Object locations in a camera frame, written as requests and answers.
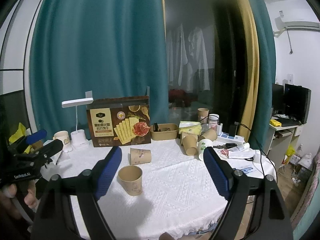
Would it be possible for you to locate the brown paper cup floral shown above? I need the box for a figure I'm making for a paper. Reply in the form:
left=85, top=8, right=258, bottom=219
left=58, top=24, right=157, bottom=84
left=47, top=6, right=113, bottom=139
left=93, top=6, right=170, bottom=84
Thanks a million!
left=118, top=165, right=143, bottom=196

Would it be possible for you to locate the person's left hand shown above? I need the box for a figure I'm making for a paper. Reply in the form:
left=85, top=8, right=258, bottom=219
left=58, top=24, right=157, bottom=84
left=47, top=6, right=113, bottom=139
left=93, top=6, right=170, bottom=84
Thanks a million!
left=1, top=180, right=39, bottom=219

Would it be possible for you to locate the key bunch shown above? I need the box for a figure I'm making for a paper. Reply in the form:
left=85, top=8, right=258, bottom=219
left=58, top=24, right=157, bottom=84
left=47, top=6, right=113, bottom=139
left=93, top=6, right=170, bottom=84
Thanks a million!
left=212, top=145, right=227, bottom=149

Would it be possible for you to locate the black car key fob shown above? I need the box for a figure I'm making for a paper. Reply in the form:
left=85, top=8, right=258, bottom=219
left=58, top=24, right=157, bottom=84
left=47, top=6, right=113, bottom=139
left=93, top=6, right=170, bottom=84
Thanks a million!
left=225, top=143, right=237, bottom=149

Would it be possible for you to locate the blue white leaflet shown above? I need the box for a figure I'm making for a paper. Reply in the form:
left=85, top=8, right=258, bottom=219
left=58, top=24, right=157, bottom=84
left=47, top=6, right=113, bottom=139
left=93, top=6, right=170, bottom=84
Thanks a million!
left=239, top=165, right=258, bottom=174

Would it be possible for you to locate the cream cartoon mug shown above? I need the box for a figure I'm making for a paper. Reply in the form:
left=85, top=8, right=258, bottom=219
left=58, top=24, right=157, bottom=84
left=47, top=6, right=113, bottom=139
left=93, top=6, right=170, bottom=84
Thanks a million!
left=53, top=131, right=73, bottom=153

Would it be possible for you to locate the white paper cup green print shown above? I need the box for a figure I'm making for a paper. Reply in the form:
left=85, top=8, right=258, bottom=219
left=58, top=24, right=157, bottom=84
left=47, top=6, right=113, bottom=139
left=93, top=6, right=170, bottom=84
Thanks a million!
left=197, top=139, right=213, bottom=161

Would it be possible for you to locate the white tube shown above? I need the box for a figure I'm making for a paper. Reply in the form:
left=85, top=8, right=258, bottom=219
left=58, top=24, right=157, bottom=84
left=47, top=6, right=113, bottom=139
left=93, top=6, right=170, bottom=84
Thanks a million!
left=229, top=142, right=250, bottom=152

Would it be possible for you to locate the white power strip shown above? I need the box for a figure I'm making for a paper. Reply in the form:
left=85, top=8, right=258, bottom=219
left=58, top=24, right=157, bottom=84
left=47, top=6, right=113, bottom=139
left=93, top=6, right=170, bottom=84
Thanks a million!
left=217, top=133, right=245, bottom=145

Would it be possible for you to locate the lying brown paper cup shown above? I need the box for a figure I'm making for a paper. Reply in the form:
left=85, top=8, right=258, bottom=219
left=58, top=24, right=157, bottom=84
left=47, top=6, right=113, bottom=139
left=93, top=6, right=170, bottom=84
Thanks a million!
left=130, top=148, right=152, bottom=165

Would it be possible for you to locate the brown paper cup rear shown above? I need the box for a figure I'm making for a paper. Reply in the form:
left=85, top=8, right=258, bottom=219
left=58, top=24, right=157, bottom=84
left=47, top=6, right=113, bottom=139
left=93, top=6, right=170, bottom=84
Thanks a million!
left=198, top=128, right=217, bottom=141

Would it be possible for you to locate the white charger adapter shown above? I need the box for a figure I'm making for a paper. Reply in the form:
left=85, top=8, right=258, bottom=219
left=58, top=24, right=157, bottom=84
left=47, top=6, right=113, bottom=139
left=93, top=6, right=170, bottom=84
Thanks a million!
left=216, top=124, right=223, bottom=136

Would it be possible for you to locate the white desk lamp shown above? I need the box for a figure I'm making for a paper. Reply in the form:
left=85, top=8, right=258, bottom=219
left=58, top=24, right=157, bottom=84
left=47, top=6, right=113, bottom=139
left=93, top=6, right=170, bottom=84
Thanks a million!
left=61, top=97, right=94, bottom=149

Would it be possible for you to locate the brown paper cup pair front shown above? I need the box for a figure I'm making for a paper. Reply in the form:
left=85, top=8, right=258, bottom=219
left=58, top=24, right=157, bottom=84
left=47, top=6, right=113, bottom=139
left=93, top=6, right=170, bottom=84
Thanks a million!
left=181, top=132, right=198, bottom=155

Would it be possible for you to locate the brown cracker box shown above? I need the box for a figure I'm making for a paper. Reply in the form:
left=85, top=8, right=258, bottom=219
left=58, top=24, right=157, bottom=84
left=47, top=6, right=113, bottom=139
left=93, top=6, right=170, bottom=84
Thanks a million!
left=87, top=95, right=151, bottom=147

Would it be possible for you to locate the white tablecloth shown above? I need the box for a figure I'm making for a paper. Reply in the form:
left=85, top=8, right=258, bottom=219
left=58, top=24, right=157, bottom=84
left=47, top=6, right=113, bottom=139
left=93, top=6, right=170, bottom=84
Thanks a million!
left=39, top=137, right=277, bottom=240

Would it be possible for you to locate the yellow tissue pack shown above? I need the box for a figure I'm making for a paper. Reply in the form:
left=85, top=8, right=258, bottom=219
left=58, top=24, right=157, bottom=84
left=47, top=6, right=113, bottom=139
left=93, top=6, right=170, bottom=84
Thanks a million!
left=179, top=121, right=202, bottom=135

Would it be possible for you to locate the glass jar white lid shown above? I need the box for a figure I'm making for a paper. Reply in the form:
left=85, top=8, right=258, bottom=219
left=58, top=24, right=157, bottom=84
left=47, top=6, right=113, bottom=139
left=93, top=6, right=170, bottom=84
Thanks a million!
left=208, top=114, right=219, bottom=131

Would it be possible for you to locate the upright paper cup rear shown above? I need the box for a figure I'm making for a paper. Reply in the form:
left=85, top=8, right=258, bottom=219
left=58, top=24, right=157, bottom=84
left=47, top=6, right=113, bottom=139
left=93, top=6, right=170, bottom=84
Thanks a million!
left=197, top=108, right=209, bottom=124

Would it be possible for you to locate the white computer desk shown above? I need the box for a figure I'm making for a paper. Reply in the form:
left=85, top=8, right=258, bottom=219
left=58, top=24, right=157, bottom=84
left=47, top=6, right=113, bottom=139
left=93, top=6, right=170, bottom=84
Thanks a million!
left=263, top=124, right=304, bottom=170

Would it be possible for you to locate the kraft rectangular food container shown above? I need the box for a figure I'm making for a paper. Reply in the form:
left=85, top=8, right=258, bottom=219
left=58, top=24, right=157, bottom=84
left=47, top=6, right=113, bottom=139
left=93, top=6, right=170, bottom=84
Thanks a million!
left=150, top=124, right=178, bottom=141

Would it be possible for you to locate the black monitor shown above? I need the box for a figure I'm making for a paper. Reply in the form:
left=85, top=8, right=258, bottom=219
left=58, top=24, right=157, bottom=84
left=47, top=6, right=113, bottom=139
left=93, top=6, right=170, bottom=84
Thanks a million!
left=272, top=83, right=311, bottom=127

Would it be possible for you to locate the teal curtain left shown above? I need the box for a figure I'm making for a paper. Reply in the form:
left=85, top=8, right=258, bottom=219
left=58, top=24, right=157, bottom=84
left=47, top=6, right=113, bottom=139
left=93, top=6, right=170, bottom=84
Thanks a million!
left=29, top=0, right=169, bottom=139

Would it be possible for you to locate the teal curtain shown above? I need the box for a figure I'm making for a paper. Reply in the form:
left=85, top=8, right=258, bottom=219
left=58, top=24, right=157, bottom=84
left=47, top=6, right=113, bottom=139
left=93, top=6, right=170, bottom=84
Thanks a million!
left=249, top=0, right=276, bottom=150
left=29, top=0, right=169, bottom=139

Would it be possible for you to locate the white air conditioner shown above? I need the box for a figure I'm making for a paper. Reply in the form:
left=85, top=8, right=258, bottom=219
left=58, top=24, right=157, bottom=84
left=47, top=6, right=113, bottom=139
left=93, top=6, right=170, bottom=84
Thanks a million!
left=273, top=17, right=319, bottom=37

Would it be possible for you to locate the yellow curtain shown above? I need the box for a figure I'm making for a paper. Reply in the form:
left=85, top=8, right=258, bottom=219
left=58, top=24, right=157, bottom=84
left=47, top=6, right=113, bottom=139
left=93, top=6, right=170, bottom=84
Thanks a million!
left=236, top=0, right=259, bottom=140

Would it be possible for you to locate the teal curtain right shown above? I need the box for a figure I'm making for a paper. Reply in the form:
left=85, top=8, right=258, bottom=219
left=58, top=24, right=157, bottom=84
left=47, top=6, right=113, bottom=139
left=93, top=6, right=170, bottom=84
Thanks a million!
left=249, top=0, right=276, bottom=150

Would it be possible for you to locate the black cable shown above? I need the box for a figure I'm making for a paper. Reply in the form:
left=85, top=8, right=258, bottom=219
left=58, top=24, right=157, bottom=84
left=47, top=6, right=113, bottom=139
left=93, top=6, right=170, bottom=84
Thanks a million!
left=235, top=121, right=279, bottom=181

